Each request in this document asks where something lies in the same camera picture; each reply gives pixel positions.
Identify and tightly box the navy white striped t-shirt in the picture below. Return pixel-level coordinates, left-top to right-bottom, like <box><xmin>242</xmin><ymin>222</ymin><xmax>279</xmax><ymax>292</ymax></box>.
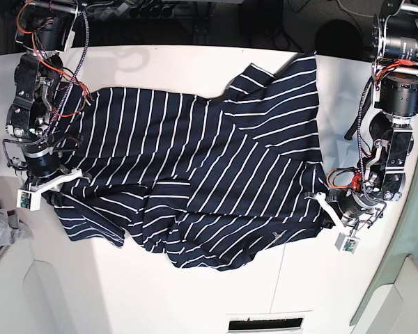
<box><xmin>53</xmin><ymin>52</ymin><xmax>328</xmax><ymax>271</ymax></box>

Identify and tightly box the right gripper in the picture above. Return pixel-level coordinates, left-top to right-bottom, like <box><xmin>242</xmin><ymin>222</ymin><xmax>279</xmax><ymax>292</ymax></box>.
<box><xmin>15</xmin><ymin>152</ymin><xmax>91</xmax><ymax>207</ymax></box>

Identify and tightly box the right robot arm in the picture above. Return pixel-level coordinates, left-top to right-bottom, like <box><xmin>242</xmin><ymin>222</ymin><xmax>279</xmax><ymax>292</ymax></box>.
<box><xmin>2</xmin><ymin>1</ymin><xmax>89</xmax><ymax>211</ymax></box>

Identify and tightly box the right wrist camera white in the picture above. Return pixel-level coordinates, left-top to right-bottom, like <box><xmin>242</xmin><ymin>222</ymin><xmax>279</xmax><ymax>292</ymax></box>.
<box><xmin>16</xmin><ymin>189</ymin><xmax>42</xmax><ymax>211</ymax></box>

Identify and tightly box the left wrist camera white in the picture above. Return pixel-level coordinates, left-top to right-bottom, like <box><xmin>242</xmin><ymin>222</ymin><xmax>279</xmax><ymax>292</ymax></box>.
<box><xmin>334</xmin><ymin>232</ymin><xmax>359</xmax><ymax>254</ymax></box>

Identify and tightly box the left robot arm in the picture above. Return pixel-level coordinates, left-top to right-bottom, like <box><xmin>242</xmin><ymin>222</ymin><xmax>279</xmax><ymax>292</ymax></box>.
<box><xmin>306</xmin><ymin>1</ymin><xmax>418</xmax><ymax>234</ymax></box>

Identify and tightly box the grey clothes pile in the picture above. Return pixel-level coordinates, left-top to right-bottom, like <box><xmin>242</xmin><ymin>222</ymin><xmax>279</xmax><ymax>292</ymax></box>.
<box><xmin>0</xmin><ymin>186</ymin><xmax>36</xmax><ymax>265</ymax></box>

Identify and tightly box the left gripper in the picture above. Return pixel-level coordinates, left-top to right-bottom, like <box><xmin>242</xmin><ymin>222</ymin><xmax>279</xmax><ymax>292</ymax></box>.
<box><xmin>304</xmin><ymin>190</ymin><xmax>385</xmax><ymax>232</ymax></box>

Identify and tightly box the black round chair base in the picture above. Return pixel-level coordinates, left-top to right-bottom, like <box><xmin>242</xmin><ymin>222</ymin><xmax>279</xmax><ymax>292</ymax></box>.
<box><xmin>314</xmin><ymin>19</ymin><xmax>364</xmax><ymax>59</ymax></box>

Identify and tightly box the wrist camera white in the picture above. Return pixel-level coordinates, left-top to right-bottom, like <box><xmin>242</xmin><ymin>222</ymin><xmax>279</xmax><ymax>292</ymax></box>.
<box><xmin>16</xmin><ymin>189</ymin><xmax>42</xmax><ymax>211</ymax></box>
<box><xmin>334</xmin><ymin>232</ymin><xmax>359</xmax><ymax>254</ymax></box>

